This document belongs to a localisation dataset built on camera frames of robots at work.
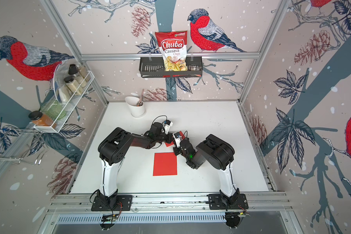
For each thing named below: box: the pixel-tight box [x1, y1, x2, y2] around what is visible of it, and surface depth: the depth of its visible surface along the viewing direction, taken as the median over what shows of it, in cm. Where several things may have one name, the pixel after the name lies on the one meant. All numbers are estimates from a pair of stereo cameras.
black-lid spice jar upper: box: [68, 63, 91, 83], surface depth 86 cm
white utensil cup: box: [124, 96, 146, 117], surface depth 110 cm
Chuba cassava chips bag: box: [155, 30, 188, 72], surface depth 83 cm
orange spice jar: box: [28, 110, 58, 130], surface depth 63 cm
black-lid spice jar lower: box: [63, 76, 84, 96], surface depth 78 cm
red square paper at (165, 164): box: [153, 152, 178, 176], surface depth 90 cm
